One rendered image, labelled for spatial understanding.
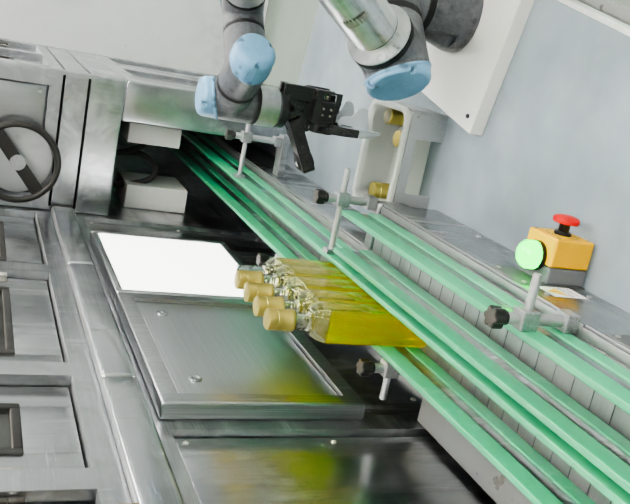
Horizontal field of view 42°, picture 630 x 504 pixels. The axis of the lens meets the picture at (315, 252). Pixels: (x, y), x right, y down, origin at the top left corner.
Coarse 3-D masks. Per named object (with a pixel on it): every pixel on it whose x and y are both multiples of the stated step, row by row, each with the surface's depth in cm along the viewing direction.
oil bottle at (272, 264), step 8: (264, 264) 153; (272, 264) 151; (280, 264) 151; (288, 264) 152; (296, 264) 153; (304, 264) 154; (312, 264) 155; (320, 264) 156; (328, 264) 157; (272, 272) 151
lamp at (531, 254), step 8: (528, 240) 122; (536, 240) 122; (520, 248) 122; (528, 248) 121; (536, 248) 121; (544, 248) 121; (520, 256) 122; (528, 256) 121; (536, 256) 120; (544, 256) 121; (520, 264) 122; (528, 264) 121; (536, 264) 121
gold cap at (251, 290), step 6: (246, 282) 140; (252, 282) 140; (246, 288) 140; (252, 288) 139; (258, 288) 139; (264, 288) 140; (270, 288) 140; (246, 294) 139; (252, 294) 138; (258, 294) 139; (264, 294) 139; (270, 294) 140; (246, 300) 139; (252, 300) 139
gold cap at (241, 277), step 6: (240, 270) 145; (246, 270) 145; (240, 276) 144; (246, 276) 144; (252, 276) 144; (258, 276) 145; (234, 282) 146; (240, 282) 143; (258, 282) 145; (240, 288) 144
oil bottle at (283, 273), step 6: (276, 270) 148; (282, 270) 147; (288, 270) 147; (294, 270) 147; (300, 270) 148; (306, 270) 149; (312, 270) 149; (318, 270) 150; (324, 270) 151; (330, 270) 152; (336, 270) 153; (276, 276) 147; (282, 276) 146; (288, 276) 146; (294, 276) 146; (306, 276) 147; (312, 276) 147; (318, 276) 148; (324, 276) 148; (330, 276) 149; (336, 276) 149; (342, 276) 150; (276, 282) 146; (282, 282) 146
